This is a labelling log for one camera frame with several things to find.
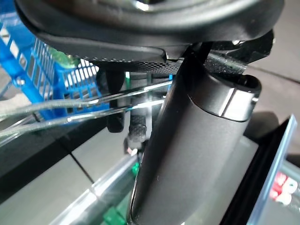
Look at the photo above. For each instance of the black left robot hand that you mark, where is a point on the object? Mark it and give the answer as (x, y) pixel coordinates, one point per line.
(187, 152)

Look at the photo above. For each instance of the blue plastic shopping basket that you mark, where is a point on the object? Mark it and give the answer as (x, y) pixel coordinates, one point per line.
(47, 70)

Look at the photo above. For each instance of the green soda bottle lying flat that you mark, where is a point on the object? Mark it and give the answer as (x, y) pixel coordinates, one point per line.
(68, 59)

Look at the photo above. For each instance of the clear plastic price rail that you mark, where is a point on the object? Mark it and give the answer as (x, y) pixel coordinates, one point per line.
(270, 187)

